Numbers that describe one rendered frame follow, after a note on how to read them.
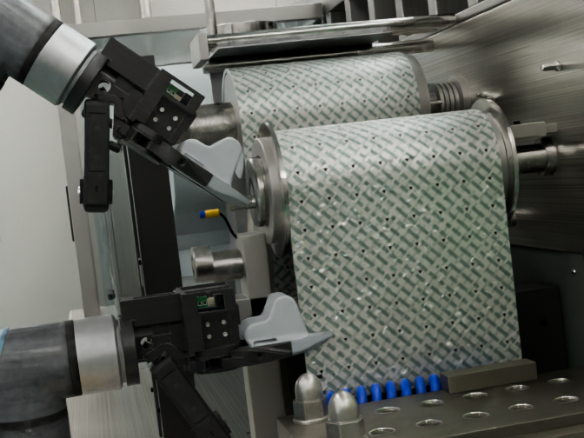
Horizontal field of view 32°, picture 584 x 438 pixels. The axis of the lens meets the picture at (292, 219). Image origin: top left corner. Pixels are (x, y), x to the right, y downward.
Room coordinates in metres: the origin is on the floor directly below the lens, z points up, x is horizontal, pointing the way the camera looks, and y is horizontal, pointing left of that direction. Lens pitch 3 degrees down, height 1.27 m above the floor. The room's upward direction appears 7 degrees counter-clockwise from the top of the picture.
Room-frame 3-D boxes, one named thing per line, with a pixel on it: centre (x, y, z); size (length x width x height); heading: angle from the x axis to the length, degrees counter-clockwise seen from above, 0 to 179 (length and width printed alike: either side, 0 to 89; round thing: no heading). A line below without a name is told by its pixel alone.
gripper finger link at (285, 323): (1.01, 0.02, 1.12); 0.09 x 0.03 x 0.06; 100
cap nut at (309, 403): (0.95, 0.00, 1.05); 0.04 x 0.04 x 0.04
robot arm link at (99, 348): (0.99, 0.20, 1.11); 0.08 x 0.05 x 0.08; 11
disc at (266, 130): (1.08, 0.02, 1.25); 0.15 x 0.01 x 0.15; 11
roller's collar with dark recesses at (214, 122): (1.32, 0.09, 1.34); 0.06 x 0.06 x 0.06; 11
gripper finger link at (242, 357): (0.99, 0.06, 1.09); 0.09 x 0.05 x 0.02; 100
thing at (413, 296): (1.05, -0.11, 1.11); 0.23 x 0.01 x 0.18; 101
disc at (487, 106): (1.13, -0.23, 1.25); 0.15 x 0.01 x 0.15; 11
